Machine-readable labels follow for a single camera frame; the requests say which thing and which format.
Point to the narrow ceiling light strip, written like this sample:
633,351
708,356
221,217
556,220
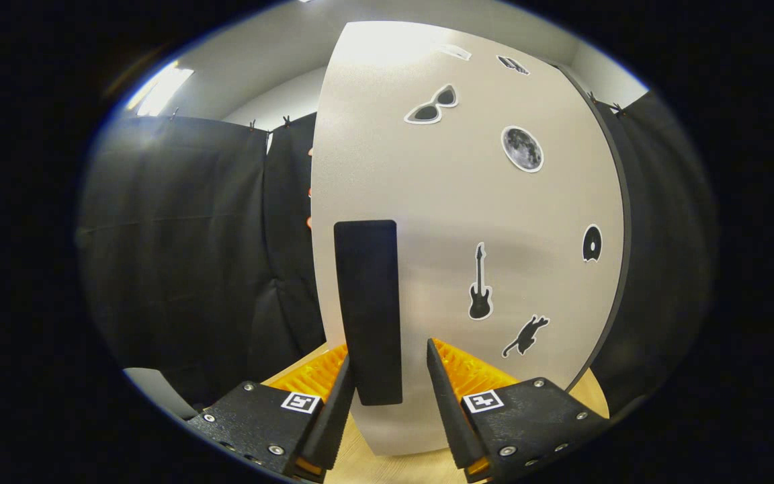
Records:
165,87

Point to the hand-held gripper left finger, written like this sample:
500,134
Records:
333,417

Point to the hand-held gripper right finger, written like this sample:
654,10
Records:
451,410

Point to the white shoe cabinet door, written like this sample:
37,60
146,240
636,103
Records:
427,202

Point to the black backdrop cloth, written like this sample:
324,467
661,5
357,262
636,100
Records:
179,269

